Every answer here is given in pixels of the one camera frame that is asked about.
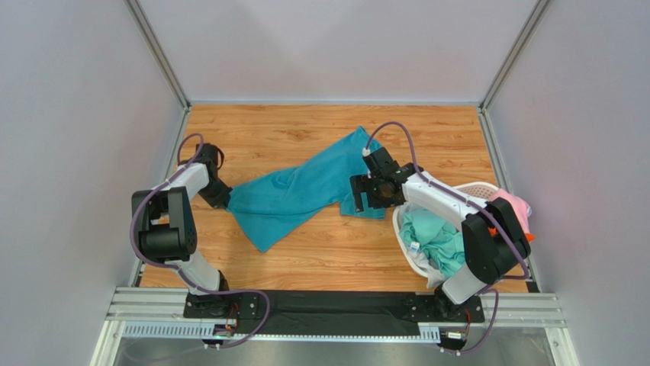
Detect teal blue t-shirt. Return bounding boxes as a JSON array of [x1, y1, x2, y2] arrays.
[[227, 127, 386, 253]]

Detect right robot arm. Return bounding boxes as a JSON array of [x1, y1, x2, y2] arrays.
[[350, 147, 531, 319]]

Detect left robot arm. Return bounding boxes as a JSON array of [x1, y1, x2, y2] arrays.
[[130, 143, 232, 317]]

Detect mint green t-shirt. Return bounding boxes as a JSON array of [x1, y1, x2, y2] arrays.
[[398, 207, 468, 279]]

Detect white laundry basket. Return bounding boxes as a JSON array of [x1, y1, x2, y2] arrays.
[[392, 181, 501, 278]]

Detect white t-shirt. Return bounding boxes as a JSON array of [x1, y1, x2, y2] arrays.
[[397, 205, 447, 289]]

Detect orange t-shirt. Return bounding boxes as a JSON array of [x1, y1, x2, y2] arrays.
[[488, 227, 536, 242]]

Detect pink t-shirt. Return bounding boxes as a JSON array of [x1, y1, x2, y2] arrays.
[[488, 188, 532, 234]]

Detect aluminium frame rail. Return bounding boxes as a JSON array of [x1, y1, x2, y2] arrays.
[[92, 287, 578, 365]]

